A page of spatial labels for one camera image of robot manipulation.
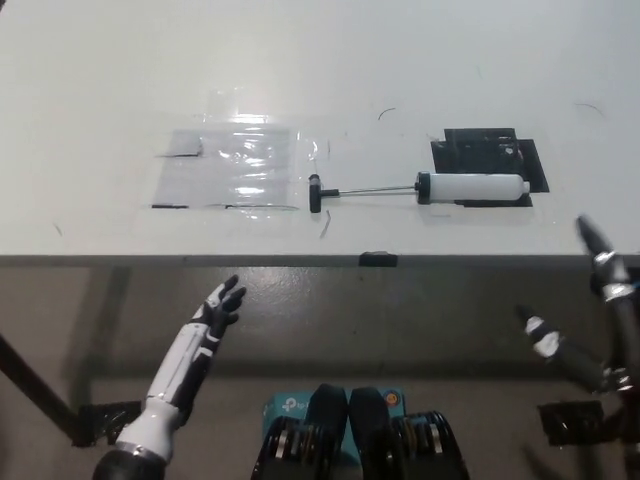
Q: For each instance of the black diagonal table leg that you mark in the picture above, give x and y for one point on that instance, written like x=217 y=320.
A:
x=35 y=385

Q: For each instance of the teal tp-link box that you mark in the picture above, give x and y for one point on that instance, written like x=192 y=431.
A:
x=280 y=402

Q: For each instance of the small white air pump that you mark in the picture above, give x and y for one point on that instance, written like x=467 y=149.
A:
x=475 y=187

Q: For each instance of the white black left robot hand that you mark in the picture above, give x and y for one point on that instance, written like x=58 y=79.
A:
x=175 y=370

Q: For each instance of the clear plastic sheet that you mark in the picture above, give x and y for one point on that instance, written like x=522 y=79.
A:
x=225 y=170

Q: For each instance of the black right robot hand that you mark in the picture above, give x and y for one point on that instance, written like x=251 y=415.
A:
x=575 y=357

